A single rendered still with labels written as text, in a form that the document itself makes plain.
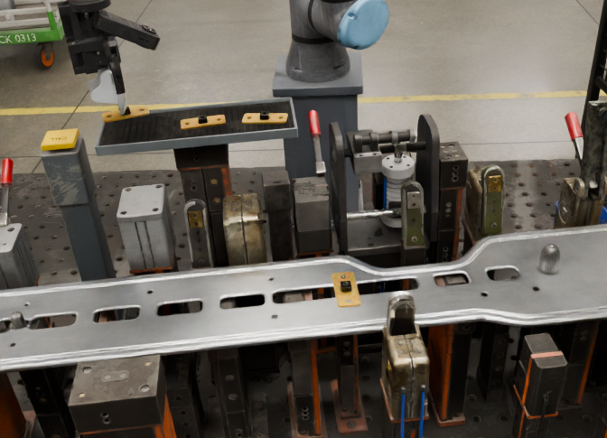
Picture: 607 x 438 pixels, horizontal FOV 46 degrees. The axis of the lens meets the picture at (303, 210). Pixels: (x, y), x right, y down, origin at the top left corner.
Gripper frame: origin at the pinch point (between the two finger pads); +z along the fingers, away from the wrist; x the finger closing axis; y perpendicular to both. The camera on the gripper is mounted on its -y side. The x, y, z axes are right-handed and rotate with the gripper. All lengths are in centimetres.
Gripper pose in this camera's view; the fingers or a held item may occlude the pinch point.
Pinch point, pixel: (124, 105)
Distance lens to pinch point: 135.4
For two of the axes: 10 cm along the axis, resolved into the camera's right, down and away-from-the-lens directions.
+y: -9.4, 2.4, -2.6
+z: 0.5, 8.3, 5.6
